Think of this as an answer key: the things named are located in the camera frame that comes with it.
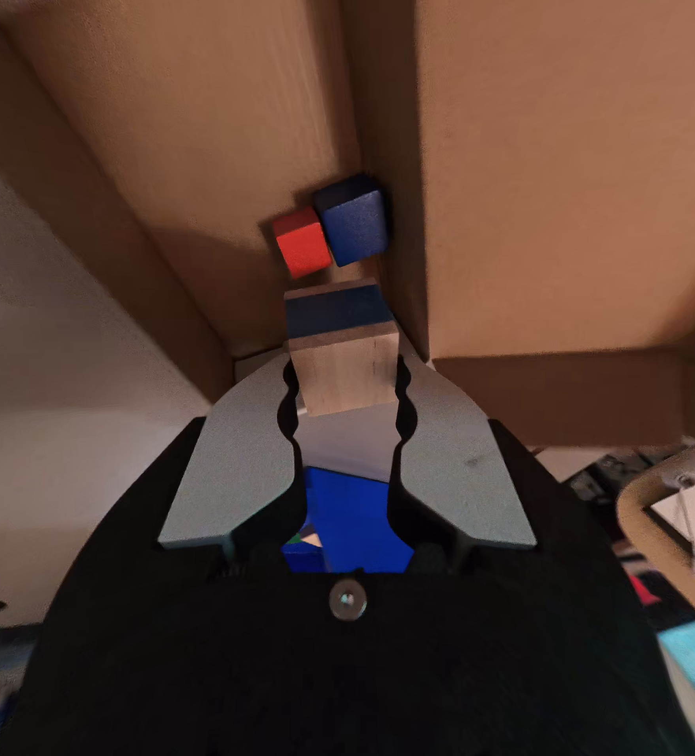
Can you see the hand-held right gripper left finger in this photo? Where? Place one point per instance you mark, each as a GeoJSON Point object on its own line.
{"type": "Point", "coordinates": [235, 472]}

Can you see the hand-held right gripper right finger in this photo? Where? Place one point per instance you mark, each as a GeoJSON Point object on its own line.
{"type": "Point", "coordinates": [460, 472]}

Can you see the blue plastic bin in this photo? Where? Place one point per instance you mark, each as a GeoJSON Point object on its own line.
{"type": "Point", "coordinates": [347, 514]}

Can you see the wooden cube with blue face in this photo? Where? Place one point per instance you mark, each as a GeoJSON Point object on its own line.
{"type": "Point", "coordinates": [347, 372]}

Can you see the red cube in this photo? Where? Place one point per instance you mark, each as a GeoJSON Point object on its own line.
{"type": "Point", "coordinates": [303, 245]}

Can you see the white cardboard mailer box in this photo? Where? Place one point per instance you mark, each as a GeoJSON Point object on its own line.
{"type": "Point", "coordinates": [501, 177]}

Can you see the instruction sheet on stand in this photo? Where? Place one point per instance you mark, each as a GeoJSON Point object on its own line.
{"type": "Point", "coordinates": [634, 514]}

